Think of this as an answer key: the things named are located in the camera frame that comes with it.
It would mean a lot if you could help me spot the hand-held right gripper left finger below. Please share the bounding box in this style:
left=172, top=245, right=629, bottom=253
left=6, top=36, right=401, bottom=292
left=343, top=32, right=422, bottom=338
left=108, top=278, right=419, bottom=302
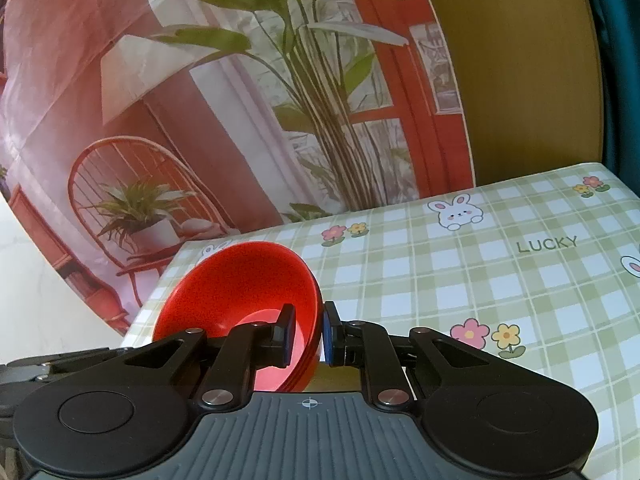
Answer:
left=120, top=303, right=297, bottom=412

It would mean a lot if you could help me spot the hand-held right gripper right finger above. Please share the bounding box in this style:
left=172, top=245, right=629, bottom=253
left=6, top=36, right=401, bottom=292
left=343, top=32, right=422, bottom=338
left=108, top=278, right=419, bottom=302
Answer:
left=322, top=301, right=497, bottom=413

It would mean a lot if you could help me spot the green checked tablecloth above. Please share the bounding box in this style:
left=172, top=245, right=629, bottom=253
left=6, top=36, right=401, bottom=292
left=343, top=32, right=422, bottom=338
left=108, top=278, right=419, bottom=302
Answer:
left=120, top=162, right=640, bottom=480

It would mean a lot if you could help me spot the teal curtain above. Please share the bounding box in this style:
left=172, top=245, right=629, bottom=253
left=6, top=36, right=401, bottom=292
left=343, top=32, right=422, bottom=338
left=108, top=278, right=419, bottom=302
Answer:
left=575, top=0, right=640, bottom=183

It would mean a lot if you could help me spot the printed wall poster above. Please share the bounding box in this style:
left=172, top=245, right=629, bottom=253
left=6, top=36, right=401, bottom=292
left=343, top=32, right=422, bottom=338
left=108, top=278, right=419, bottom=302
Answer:
left=0, top=0, right=476, bottom=339

